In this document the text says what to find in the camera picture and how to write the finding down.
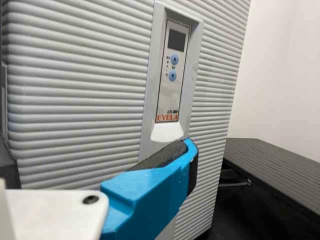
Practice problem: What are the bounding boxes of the incubator door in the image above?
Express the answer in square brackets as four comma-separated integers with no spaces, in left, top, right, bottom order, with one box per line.
[1,0,252,240]

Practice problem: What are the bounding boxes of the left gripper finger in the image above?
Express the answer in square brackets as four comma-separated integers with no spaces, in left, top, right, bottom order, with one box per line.
[99,138,200,240]

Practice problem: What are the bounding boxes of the black platform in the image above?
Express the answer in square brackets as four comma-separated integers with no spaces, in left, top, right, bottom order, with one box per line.
[221,137,320,223]

